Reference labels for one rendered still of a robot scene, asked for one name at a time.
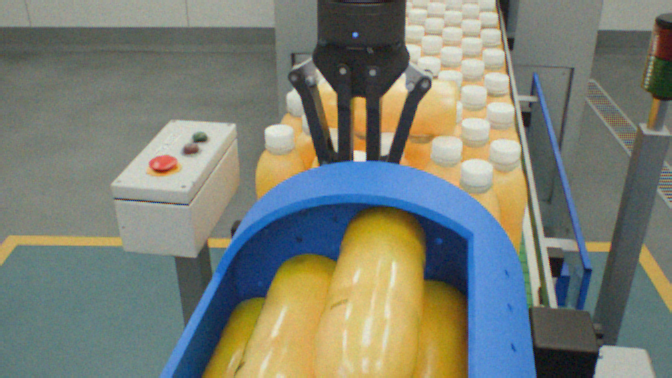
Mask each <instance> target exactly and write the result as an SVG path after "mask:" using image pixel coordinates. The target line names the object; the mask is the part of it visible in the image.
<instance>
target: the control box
mask: <svg viewBox="0 0 672 378"><path fill-rule="evenodd" d="M196 131H204V132H205V133H207V137H208V140H207V141H205V142H194V143H196V144H197V145H199V147H200V151H199V152H197V153H194V154H185V153H184V152H183V146H184V145H185V144H186V143H188V142H193V141H192V139H191V138H192V135H193V133H194V132H196ZM173 133H174V135H175V136H178V137H177V138H176V137H174V138H176V139H173ZM177 133H178V135H177ZM171 136H172V137H171ZM236 136H237V131H236V125H235V124H223V123H206V122H190V121H174V120H172V121H170V123H169V124H168V125H167V126H166V127H165V128H164V129H162V130H161V131H160V132H159V134H158V135H157V136H156V137H155V138H154V139H153V140H152V142H151V143H150V144H149V145H148V146H147V147H145V148H144V150H143V151H142V152H141V153H140V154H139V155H138V156H137V157H136V158H135V159H134V161H133V162H132V163H131V165H130V166H129V167H128V168H126V169H125V170H124V171H123V172H122V173H121V174H120V175H119V176H118V177H117V178H116V181H115V182H114V183H113V184H112V185H111V187H112V193H113V197H114V199H115V208H116V214H117V219H118V224H119V230H120V236H121V241H122V247H123V250H124V251H128V252H139V253H151V254H161V255H173V256H184V257H195V258H196V256H198V254H199V252H200V251H201V249H202V247H203V246H204V244H205V242H206V240H207V238H208V236H209V235H210V233H211V231H212V230H213V228H215V225H216V224H217V222H218V220H219V219H220V217H221V215H222V214H223V212H224V209H225V208H226V206H227V204H228V203H229V201H230V199H232V198H233V196H234V193H235V192H236V190H237V188H238V187H239V185H240V172H239V159H238V147H237V139H236ZM170 137H171V138H170ZM170 139H172V140H174V141H173V142H172V141H170ZM171 142H172V143H171ZM165 144H168V145H165ZM162 145H163V148H162ZM168 146H169V147H168ZM161 148H162V150H161ZM165 148H167V150H165ZM158 151H159V152H158ZM161 151H165V152H161ZM157 152H158V153H157ZM156 153H157V154H156ZM159 153H162V154H159ZM155 154H156V155H155ZM161 155H170V156H173V157H175V158H177V164H176V166H175V167H174V168H172V169H171V170H170V171H167V172H158V171H156V170H153V169H151V168H150V167H149V161H150V160H151V159H153V158H154V157H157V156H161Z"/></svg>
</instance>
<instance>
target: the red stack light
mask: <svg viewBox="0 0 672 378"><path fill-rule="evenodd" d="M648 52H649V53H650V54H651V55H653V56H655V58H658V59H661V60H667V61H672V30H669V29H664V28H661V27H659V26H658V25H657V24H656V23H655V24H654V26H653V31H652V35H651V39H650V45H649V49H648Z"/></svg>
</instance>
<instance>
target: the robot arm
mask: <svg viewBox="0 0 672 378"><path fill-rule="evenodd" d="M406 12H407V0H317V44H316V47H315V49H314V51H313V53H312V57H311V58H309V60H308V61H305V62H304V63H296V64H295V66H294V67H293V69H291V70H290V72H289V73H288V80H289V82H290V83H291V85H293V86H294V88H295V89H296V92H297V93H298V95H299V96H300V99H301V103H302V107H303V111H304V114H305V118H306V122H307V126H309V129H310V133H311V138H312V141H313V145H314V148H315V153H316V156H317V160H318V164H319V167H320V166H326V164H330V163H336V162H345V161H354V160H355V157H354V146H355V98H356V97H361V98H364V99H365V110H366V145H365V161H380V162H390V163H396V164H400V162H401V159H402V156H403V153H404V149H405V146H406V142H407V139H408V136H409V132H410V129H411V126H412V123H413V119H414V116H416V113H417V110H418V106H419V103H420V101H421V100H422V99H423V98H424V96H425V95H426V94H427V93H428V91H429V90H430V88H432V86H433V77H434V74H433V71H431V70H430V69H421V68H420V67H419V66H417V65H415V64H413V63H412V62H411V61H410V53H409V51H408V49H407V46H406V41H405V36H406ZM317 69H318V71H319V72H320V73H321V76H322V77H324V78H325V80H326V81H327V82H328V84H329V85H330V87H331V88H332V89H333V91H334V92H335V93H336V108H337V152H335V149H334V146H333V142H332V138H331V133H330V129H329V126H328V122H327V117H326V113H325V110H324V105H322V101H321V97H320V94H319V89H318V86H317V83H316V81H317V80H318V74H317ZM403 73H405V76H406V80H405V88H406V90H407V91H408V92H407V94H406V97H405V101H404V104H403V108H402V111H401V114H400V118H398V122H397V125H396V128H395V132H394V136H393V139H392V142H391V145H390V149H389V153H388V155H385V156H381V128H382V99H383V96H385V95H386V94H387V93H388V92H389V89H390V88H391V87H392V86H393V85H394V84H395V82H396V81H397V80H398V79H399V78H401V76H402V75H403Z"/></svg>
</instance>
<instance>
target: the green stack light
mask: <svg viewBox="0 0 672 378"><path fill-rule="evenodd" d="M641 87H642V88H643V89H644V90H645V91H647V92H650V93H651V94H653V95H656V96H662V97H672V61H667V60H661V59H658V58H655V56H653V55H651V54H650V53H649V52H648V53H647V59H646V63H645V67H644V73H643V78H642V82H641Z"/></svg>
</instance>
